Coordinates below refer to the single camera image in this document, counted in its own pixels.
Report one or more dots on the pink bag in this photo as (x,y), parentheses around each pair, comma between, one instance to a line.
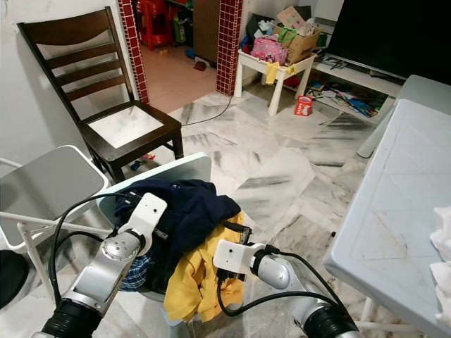
(269,51)

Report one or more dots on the grey plastic table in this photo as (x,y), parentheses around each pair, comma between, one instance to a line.
(426,88)

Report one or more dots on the grey folding chair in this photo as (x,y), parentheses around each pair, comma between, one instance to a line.
(42,186)

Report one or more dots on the black television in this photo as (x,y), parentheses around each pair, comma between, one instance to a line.
(387,35)

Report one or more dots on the red can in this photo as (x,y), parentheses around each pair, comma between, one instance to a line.
(304,105)

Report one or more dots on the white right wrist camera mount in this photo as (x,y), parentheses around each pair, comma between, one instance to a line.
(232,255)

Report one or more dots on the light blue folding table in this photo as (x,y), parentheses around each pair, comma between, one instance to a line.
(394,211)

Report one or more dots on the light grey plastic chair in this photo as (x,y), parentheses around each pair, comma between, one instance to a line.
(176,167)

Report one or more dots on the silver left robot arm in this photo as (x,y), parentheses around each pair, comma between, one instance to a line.
(99,282)

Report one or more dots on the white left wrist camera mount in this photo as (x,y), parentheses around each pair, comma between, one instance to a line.
(148,211)

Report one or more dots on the white shirt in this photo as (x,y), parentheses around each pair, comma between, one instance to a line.
(442,246)

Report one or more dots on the small yellow cloth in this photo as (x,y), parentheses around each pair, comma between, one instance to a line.
(271,72)

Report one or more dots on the navy garment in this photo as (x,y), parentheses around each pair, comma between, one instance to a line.
(201,208)

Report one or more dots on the cardboard box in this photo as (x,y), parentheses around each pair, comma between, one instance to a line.
(303,46)

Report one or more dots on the yellow garment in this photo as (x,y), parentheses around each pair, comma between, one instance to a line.
(190,289)

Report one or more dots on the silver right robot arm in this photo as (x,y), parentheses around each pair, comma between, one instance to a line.
(278,271)

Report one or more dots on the white side table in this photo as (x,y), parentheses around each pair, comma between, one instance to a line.
(241,77)

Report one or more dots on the dark wooden chair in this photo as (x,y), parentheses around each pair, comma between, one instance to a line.
(70,32)

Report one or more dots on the black round base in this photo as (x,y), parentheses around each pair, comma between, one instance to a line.
(7,278)

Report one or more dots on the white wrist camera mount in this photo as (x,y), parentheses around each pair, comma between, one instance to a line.
(148,211)
(232,255)

